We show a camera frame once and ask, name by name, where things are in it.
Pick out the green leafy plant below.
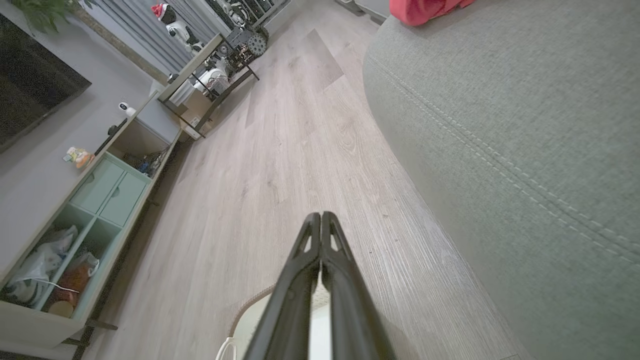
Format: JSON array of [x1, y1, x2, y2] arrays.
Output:
[[10, 0, 98, 35]]

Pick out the teal cabinet drawer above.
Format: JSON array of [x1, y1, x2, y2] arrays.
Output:
[[98, 172, 149, 227], [70, 159, 126, 215]]

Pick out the grey fabric sofa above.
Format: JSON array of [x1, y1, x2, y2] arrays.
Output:
[[334, 0, 640, 360]]

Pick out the plain red garment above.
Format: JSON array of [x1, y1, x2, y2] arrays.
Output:
[[389, 0, 475, 27]]

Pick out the black wheeled machine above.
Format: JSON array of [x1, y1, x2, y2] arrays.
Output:
[[215, 25, 271, 76]]

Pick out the dark equipment rack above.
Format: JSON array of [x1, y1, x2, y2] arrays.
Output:
[[205, 0, 291, 28]]

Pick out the grey pleated curtain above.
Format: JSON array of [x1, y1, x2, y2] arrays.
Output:
[[82, 0, 241, 76]]

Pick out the colourful snack packet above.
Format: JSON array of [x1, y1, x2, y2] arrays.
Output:
[[62, 146, 96, 169]]

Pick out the white plastic bag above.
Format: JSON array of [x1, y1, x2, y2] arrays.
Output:
[[5, 225, 80, 307]]

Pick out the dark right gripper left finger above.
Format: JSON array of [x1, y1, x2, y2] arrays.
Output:
[[241, 212, 322, 360]]

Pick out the small metal side table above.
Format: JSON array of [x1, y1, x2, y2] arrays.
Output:
[[157, 32, 261, 138]]

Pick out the grey teal tv cabinet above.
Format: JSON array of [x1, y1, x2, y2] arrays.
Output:
[[0, 75, 183, 360]]

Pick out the orange plastic bag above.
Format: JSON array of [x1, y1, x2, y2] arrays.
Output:
[[47, 251, 101, 318]]

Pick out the brown cardboard box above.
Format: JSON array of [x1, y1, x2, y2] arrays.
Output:
[[180, 90, 221, 141]]

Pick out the tangled blue black cables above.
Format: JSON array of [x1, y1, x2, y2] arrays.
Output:
[[122, 150, 166, 177]]

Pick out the white round appliance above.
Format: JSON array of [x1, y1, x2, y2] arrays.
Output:
[[192, 67, 231, 96]]

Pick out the white robot with santa hat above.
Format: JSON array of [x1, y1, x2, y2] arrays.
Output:
[[151, 2, 205, 53]]

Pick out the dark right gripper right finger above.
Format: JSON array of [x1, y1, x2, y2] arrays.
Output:
[[321, 211, 398, 360]]

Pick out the black flat television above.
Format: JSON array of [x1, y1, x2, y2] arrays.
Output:
[[0, 12, 92, 153]]

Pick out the beige woven laundry basket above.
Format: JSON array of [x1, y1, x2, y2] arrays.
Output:
[[216, 284, 333, 360]]

